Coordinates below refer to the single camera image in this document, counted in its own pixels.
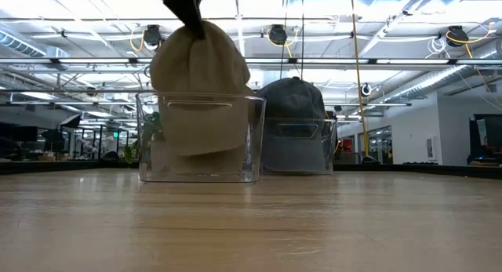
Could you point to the beige cap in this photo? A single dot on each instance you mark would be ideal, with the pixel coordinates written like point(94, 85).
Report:
point(200, 88)
point(196, 164)

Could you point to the grey cap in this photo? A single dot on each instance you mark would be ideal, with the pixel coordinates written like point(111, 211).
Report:
point(292, 103)

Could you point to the white column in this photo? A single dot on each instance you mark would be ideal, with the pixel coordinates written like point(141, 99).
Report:
point(270, 78)

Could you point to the green exit sign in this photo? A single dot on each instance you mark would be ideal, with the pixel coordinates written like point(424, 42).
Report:
point(115, 135)

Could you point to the clear plastic bin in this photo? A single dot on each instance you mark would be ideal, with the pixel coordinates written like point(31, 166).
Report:
point(331, 146)
point(257, 146)

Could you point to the small round ceiling reel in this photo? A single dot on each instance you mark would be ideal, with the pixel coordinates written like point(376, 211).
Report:
point(366, 90)

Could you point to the dark monitor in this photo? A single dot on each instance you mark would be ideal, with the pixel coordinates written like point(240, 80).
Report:
point(492, 138)

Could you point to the silver ventilation duct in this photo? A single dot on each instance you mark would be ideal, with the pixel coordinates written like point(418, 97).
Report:
point(443, 78)

